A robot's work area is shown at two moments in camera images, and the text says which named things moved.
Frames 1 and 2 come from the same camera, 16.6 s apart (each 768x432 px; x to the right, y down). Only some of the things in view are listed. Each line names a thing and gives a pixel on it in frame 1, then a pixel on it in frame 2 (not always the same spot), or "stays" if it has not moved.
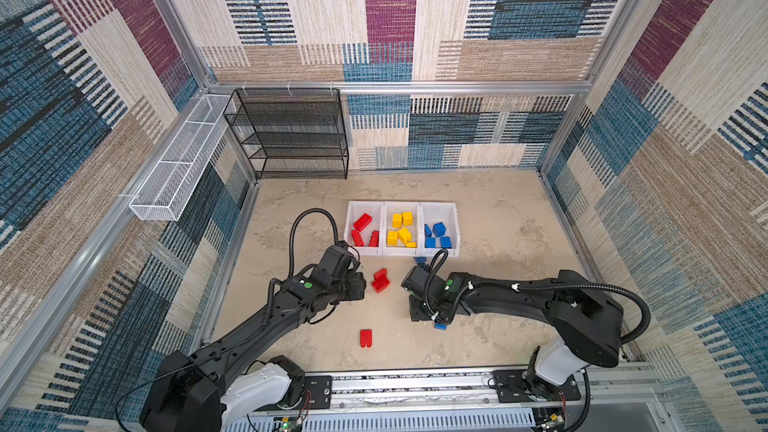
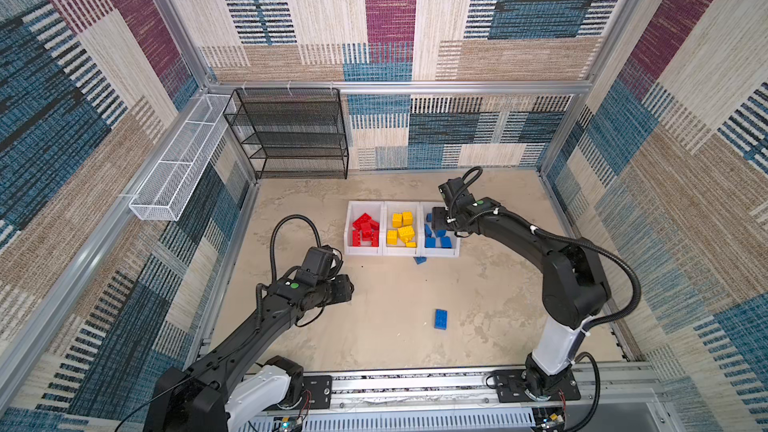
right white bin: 431,214 stays
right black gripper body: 424,309 to 444,219
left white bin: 375,209 stays
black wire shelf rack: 291,133 stays
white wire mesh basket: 167,189 stays
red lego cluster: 381,280 to 370,229
